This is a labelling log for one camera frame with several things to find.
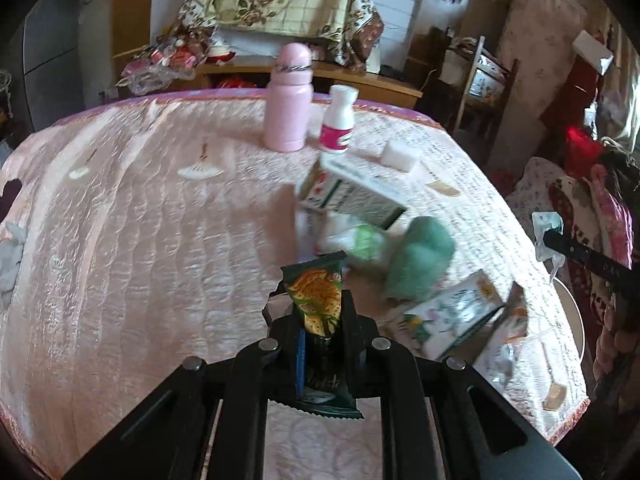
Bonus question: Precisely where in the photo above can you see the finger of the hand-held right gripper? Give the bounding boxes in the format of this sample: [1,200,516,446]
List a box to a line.
[544,229,601,268]

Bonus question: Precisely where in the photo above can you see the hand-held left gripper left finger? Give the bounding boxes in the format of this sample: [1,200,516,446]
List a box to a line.
[62,302,308,480]

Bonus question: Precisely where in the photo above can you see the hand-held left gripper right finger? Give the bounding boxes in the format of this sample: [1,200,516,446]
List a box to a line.
[340,292,586,480]

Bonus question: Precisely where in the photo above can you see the clear plastic packet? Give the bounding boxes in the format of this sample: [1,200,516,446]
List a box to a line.
[531,211,567,262]

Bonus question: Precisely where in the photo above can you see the green cracker snack packet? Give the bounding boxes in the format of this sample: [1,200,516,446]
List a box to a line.
[270,251,365,420]

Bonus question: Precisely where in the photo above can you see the green and white tissue packet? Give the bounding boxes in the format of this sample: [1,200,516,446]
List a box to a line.
[315,212,396,271]

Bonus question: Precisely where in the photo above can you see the floral quilted cushion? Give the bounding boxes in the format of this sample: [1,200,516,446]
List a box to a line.
[505,157,636,361]

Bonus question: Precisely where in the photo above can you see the floral printed paper box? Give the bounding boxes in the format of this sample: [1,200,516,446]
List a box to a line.
[390,270,506,361]

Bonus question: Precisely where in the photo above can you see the clear foil snack wrapper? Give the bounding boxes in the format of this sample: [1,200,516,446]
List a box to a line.
[472,282,531,386]

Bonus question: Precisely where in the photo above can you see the teal fluffy cloth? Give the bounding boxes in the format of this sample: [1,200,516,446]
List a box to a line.
[385,216,456,301]

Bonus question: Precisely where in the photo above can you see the red cabinet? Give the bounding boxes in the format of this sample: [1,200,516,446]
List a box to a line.
[540,55,601,161]

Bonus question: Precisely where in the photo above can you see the green and white carton box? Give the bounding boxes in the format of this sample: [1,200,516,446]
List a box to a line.
[297,152,411,228]

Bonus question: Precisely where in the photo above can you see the wooden chair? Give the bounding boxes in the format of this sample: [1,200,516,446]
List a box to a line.
[440,35,521,161]

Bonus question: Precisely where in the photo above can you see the upright floral mattress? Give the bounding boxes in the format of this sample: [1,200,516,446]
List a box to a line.
[500,0,591,171]

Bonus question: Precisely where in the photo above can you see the white foam block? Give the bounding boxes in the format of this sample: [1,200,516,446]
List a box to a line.
[381,140,421,171]

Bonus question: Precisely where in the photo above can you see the white cardboard box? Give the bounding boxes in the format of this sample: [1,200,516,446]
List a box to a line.
[570,30,616,76]

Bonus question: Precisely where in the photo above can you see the pink quilted bedspread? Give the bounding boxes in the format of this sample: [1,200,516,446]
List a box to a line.
[0,87,591,480]

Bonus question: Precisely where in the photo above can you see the white bottle with pink label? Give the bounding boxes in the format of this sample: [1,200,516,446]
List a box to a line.
[318,85,357,153]

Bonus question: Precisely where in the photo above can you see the pink insulated bottle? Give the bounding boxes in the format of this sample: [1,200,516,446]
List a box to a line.
[263,42,315,152]

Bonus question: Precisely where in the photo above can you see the wooden headboard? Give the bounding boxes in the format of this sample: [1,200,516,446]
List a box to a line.
[195,62,426,111]

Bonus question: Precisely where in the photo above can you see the plastic bag with red items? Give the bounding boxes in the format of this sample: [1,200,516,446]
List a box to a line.
[117,35,201,96]

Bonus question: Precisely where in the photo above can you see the floral checked blanket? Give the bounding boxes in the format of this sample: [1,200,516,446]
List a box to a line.
[180,0,386,68]

